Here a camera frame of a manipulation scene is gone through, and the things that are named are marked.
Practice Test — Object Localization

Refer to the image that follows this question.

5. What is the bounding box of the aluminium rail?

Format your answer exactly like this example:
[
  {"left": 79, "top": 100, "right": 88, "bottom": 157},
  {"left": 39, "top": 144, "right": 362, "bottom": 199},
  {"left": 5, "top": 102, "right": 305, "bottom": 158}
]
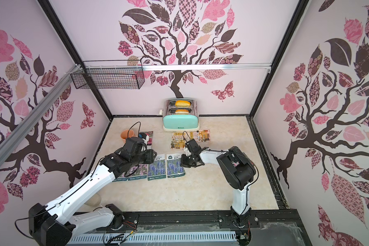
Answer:
[
  {"left": 142, "top": 63, "right": 272, "bottom": 71},
  {"left": 0, "top": 64, "right": 82, "bottom": 166}
]

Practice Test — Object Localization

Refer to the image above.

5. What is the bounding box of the aluminium rail back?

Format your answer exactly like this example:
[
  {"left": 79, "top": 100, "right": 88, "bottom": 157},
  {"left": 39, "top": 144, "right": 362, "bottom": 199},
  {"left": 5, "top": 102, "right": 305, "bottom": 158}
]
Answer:
[{"left": 142, "top": 63, "right": 272, "bottom": 71}]

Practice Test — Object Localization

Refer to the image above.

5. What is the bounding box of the black wire basket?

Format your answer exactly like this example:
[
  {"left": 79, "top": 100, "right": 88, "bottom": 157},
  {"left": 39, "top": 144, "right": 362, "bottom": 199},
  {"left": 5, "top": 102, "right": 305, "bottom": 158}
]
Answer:
[{"left": 71, "top": 58, "right": 146, "bottom": 90}]

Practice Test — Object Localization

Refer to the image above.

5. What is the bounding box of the black base frame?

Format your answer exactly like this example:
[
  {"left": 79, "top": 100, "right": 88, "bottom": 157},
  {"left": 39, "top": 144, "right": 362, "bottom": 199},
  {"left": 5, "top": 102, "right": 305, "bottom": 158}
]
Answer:
[{"left": 44, "top": 208, "right": 313, "bottom": 246}]

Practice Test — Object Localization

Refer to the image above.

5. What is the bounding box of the toast slice rear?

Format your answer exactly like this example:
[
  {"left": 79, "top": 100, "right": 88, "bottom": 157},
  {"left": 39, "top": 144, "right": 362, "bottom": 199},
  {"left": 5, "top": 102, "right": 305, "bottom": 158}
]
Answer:
[{"left": 175, "top": 100, "right": 191, "bottom": 108}]

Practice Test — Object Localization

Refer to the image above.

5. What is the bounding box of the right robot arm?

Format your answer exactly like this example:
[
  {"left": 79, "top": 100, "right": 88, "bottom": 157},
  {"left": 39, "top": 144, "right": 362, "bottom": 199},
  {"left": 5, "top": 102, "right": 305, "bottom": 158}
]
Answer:
[{"left": 180, "top": 139, "right": 259, "bottom": 228}]

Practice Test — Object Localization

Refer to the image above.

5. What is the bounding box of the mint green toaster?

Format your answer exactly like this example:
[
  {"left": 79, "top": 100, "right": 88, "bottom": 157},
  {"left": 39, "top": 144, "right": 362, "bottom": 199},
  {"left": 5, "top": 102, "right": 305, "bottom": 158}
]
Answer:
[{"left": 162, "top": 98, "right": 200, "bottom": 132}]

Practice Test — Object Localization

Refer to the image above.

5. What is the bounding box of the toast slice front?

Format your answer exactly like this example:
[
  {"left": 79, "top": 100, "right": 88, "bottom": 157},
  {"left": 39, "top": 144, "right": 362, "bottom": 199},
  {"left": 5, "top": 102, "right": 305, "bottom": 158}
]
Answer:
[{"left": 175, "top": 109, "right": 190, "bottom": 114}]

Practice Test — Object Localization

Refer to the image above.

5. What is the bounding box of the lavender seed packet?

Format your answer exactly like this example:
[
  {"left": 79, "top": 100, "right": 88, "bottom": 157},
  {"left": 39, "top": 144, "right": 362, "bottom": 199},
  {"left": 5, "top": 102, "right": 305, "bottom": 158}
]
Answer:
[
  {"left": 166, "top": 153, "right": 186, "bottom": 178},
  {"left": 147, "top": 154, "right": 167, "bottom": 181}
]

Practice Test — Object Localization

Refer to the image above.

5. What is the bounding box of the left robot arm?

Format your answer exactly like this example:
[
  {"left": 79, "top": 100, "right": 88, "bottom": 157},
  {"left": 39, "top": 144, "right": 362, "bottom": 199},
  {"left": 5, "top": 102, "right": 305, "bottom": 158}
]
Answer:
[{"left": 28, "top": 134, "right": 157, "bottom": 246}]

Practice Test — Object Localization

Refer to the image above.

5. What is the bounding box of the toast slice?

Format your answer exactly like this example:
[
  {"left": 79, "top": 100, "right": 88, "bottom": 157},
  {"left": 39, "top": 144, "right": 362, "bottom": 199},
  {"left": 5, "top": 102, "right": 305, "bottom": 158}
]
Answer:
[
  {"left": 175, "top": 109, "right": 190, "bottom": 114},
  {"left": 175, "top": 100, "right": 191, "bottom": 108}
]

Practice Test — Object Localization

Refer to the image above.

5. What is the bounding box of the orange mug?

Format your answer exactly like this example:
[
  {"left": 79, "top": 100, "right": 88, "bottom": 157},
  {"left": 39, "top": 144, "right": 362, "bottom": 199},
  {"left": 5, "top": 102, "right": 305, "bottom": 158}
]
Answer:
[{"left": 121, "top": 130, "right": 135, "bottom": 142}]

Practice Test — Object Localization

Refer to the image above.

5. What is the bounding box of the white cable duct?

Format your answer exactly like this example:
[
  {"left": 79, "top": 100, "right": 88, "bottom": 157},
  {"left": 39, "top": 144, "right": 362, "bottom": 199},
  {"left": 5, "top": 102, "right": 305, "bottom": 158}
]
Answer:
[{"left": 68, "top": 231, "right": 237, "bottom": 246}]

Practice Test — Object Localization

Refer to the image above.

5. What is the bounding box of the sunflower shop seed packet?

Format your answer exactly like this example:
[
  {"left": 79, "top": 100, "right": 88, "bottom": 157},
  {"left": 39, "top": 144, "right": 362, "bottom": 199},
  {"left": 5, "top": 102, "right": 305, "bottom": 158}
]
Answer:
[{"left": 189, "top": 130, "right": 211, "bottom": 142}]

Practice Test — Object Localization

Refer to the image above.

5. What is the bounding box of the aluminium rail left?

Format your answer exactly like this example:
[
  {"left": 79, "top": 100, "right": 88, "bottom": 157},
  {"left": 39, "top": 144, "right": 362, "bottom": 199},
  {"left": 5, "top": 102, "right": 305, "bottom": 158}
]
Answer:
[{"left": 0, "top": 64, "right": 82, "bottom": 166}]

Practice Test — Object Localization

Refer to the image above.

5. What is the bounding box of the pink cosmos seed packet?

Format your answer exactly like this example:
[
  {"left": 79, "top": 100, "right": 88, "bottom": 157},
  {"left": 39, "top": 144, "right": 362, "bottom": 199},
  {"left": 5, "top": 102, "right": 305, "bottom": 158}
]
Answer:
[{"left": 128, "top": 164, "right": 148, "bottom": 180}]

